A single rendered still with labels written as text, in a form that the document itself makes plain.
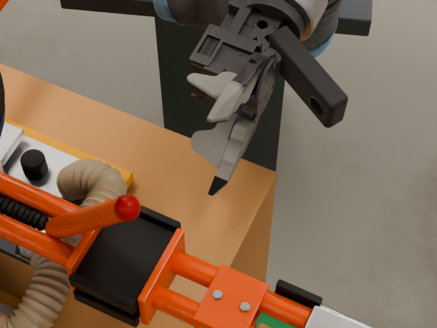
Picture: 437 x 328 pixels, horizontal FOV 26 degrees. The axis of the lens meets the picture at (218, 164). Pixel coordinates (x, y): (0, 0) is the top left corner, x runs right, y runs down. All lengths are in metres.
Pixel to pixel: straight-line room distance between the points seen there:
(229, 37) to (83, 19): 1.50
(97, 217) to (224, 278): 0.14
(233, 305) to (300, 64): 0.28
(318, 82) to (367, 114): 1.33
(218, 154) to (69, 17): 1.50
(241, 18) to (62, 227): 0.32
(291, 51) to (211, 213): 0.21
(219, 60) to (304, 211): 1.20
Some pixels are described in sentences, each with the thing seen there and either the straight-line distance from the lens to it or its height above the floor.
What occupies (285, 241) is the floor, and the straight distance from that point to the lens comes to 2.13.
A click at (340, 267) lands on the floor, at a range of 2.11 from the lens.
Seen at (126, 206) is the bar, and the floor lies 1.20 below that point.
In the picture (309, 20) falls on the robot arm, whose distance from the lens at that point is 1.06.
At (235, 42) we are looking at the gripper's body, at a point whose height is 1.11.
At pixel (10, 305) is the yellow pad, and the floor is 0.97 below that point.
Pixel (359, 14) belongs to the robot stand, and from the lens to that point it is 1.52.
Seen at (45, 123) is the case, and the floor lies 0.94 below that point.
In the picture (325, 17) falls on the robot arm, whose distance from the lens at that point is 1.18.
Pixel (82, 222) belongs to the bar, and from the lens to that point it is 0.87.
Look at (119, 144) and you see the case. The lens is 1.14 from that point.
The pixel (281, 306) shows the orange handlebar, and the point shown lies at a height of 1.09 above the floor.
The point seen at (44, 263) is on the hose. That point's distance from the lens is 0.97.
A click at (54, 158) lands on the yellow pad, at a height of 0.97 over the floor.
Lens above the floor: 1.91
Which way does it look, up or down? 59 degrees down
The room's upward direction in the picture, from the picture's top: straight up
